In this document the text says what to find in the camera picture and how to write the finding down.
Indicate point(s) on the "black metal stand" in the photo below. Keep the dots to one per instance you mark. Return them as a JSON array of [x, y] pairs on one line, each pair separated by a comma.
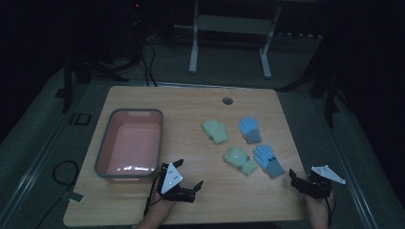
[[68, 82], [329, 95]]

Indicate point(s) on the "white metal desk frame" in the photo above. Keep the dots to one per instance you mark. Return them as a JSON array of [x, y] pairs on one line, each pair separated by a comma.
[[232, 24]]

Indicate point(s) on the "person's right hand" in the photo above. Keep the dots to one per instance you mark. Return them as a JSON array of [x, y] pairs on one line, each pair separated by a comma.
[[318, 206]]

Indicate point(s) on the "black floor bracket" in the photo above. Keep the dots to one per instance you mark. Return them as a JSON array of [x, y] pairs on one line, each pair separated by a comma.
[[80, 119]]

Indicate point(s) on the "plain green glove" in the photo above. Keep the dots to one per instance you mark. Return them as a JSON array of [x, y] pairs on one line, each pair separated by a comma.
[[216, 131]]

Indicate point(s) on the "green glove with face print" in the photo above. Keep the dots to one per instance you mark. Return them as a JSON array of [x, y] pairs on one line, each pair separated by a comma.
[[238, 160]]

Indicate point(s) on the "grey tape piece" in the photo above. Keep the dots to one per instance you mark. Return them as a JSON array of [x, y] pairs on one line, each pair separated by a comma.
[[74, 197]]

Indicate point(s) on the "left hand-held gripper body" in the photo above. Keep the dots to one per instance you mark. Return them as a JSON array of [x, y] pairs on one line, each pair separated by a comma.
[[172, 178]]

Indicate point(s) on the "person's left hand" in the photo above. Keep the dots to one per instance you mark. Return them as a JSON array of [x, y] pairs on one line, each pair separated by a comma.
[[159, 203]]

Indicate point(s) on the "round grey table grommet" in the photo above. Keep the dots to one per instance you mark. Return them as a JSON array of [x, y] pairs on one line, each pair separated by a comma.
[[227, 101]]

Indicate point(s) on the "pink basin with grey rim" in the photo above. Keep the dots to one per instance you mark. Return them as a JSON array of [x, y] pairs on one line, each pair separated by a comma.
[[133, 143]]

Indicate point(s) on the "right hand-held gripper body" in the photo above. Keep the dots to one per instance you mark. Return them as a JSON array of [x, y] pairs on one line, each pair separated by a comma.
[[315, 186]]

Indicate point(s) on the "blue glove with grey cuff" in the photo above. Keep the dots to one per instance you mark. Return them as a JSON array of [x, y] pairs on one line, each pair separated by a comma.
[[267, 159], [251, 129]]

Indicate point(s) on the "dark tripod with red light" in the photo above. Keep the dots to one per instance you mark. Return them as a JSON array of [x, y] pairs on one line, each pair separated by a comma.
[[137, 28]]

